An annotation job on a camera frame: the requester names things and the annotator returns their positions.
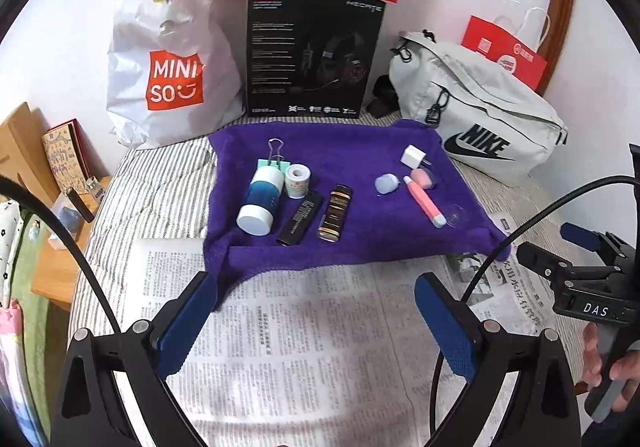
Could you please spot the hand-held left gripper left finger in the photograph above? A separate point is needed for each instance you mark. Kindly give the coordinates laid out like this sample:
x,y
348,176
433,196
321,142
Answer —
x,y
187,322

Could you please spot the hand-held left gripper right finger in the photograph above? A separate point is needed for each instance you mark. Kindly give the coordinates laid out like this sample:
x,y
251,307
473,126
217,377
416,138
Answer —
x,y
447,327

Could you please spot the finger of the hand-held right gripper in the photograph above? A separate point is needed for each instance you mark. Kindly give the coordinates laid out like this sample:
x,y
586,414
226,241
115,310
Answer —
x,y
537,257
580,234

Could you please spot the clear plastic cap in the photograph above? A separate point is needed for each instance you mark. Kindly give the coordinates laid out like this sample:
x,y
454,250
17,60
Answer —
x,y
457,216

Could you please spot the pink and white pen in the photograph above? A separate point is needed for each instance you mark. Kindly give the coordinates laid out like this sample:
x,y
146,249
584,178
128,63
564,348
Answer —
x,y
424,201

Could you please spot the pink and blue case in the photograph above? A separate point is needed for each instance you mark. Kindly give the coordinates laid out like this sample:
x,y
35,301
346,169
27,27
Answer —
x,y
425,178

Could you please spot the white and blue bottle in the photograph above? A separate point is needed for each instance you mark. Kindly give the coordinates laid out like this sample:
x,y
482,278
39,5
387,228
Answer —
x,y
262,197

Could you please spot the black tube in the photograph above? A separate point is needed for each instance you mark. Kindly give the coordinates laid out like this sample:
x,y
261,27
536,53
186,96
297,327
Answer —
x,y
300,219

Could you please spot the small white jar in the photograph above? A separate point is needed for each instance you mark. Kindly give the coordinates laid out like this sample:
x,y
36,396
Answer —
x,y
387,184

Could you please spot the brown gold-striped tube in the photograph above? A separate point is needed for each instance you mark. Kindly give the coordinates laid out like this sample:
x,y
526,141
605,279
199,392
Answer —
x,y
336,214

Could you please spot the white charger plug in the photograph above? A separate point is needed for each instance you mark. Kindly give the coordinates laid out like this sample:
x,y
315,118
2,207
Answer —
x,y
411,157

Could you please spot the green binder clip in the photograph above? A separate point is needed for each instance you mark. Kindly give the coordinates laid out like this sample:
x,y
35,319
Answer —
x,y
263,166

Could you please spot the white tape roll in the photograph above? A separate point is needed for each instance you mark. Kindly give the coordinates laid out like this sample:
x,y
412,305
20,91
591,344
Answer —
x,y
297,187

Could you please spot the person's right hand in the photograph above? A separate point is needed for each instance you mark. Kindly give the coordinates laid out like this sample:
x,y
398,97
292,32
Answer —
x,y
627,369

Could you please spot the purple towel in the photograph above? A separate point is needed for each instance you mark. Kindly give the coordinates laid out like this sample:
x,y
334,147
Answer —
x,y
375,237

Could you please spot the newspaper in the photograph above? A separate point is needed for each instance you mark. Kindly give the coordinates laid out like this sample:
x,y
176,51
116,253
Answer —
x,y
310,342

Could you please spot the striped bed sheet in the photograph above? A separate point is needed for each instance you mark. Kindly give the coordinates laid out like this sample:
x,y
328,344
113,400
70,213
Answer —
x,y
165,197

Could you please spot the wooden nightstand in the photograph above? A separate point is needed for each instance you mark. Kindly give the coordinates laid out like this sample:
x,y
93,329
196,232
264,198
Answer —
x,y
65,277

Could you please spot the green cloth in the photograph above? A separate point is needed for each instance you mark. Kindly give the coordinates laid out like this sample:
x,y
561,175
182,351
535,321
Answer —
x,y
35,317

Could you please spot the clear plastic packet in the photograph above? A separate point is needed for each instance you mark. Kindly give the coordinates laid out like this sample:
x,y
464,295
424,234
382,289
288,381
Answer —
x,y
65,224

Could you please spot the black stick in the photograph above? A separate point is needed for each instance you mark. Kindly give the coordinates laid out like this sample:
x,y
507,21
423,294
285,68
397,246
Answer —
x,y
80,204

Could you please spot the small glass bottle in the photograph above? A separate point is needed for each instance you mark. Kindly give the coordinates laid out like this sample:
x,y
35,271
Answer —
x,y
95,188

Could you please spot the grey waist bag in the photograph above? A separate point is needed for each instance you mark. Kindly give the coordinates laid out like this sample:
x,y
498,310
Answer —
x,y
490,97

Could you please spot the pink cloth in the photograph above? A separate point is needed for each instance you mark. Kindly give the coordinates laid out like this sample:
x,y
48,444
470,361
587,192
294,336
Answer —
x,y
9,327

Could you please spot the white spotted cloth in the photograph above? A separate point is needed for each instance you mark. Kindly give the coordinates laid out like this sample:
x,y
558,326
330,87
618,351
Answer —
x,y
10,232

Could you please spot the patterned notebook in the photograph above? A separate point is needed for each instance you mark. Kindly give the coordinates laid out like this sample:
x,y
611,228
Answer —
x,y
62,152

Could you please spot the light wooden board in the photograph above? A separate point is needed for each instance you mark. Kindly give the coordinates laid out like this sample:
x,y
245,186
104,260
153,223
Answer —
x,y
22,142

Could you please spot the black headset box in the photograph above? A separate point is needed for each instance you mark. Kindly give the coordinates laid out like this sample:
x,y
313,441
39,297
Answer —
x,y
280,57

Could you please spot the white plastic bag orange label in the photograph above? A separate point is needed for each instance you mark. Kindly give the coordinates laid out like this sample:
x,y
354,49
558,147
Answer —
x,y
150,27

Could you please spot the brown wooden frame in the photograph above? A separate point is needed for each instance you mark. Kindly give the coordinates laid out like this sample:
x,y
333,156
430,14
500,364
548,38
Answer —
x,y
562,17

